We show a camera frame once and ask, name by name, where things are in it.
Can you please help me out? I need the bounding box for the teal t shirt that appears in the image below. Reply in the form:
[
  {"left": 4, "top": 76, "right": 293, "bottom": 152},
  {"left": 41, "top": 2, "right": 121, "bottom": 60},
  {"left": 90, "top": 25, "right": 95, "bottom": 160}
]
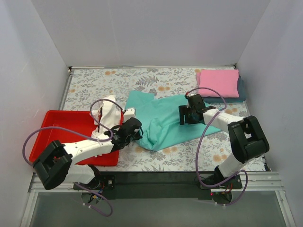
[{"left": 125, "top": 90, "right": 206, "bottom": 151}]

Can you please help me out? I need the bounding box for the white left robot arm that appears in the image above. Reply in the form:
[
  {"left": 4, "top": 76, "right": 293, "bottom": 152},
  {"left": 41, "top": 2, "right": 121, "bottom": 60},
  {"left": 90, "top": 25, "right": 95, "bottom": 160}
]
[{"left": 33, "top": 117, "right": 143, "bottom": 190}]

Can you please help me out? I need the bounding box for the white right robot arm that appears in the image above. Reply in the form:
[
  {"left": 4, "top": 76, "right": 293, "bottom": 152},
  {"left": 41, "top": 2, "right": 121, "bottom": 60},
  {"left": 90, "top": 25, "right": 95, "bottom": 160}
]
[{"left": 178, "top": 94, "right": 269, "bottom": 188}]

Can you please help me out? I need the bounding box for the white t shirt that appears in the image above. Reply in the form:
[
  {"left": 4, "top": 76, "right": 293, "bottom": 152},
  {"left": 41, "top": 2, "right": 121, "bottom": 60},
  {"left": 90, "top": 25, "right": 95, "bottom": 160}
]
[{"left": 90, "top": 95, "right": 124, "bottom": 139}]

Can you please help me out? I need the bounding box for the folded pink t shirt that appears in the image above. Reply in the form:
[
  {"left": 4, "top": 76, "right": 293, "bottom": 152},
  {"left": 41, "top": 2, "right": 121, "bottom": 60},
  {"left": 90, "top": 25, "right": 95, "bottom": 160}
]
[{"left": 196, "top": 70, "right": 239, "bottom": 98}]

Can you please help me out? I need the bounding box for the folded dark blue t shirt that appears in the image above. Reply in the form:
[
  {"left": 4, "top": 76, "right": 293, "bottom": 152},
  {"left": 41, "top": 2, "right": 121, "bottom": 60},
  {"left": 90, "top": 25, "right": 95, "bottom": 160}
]
[{"left": 203, "top": 76, "right": 247, "bottom": 104}]

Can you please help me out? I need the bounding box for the red plastic tray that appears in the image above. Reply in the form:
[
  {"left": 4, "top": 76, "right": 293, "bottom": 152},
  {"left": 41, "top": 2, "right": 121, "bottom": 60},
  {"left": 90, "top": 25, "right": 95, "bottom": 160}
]
[{"left": 29, "top": 110, "right": 119, "bottom": 166}]

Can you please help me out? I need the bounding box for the floral tablecloth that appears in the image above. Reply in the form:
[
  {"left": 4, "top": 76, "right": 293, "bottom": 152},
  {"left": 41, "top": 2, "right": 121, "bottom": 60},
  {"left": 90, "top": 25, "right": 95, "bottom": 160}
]
[{"left": 63, "top": 67, "right": 264, "bottom": 172}]

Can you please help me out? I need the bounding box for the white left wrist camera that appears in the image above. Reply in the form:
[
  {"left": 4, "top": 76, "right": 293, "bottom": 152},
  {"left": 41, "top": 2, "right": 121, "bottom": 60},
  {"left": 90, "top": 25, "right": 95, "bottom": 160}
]
[{"left": 123, "top": 108, "right": 136, "bottom": 122}]

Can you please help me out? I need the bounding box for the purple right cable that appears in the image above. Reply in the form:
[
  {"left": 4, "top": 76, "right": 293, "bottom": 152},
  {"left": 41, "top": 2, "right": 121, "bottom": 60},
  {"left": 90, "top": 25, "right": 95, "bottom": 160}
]
[{"left": 187, "top": 87, "right": 249, "bottom": 207}]

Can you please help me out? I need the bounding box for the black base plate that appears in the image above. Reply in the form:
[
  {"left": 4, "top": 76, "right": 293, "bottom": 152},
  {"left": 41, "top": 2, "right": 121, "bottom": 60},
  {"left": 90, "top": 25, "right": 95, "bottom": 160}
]
[{"left": 73, "top": 170, "right": 242, "bottom": 201}]

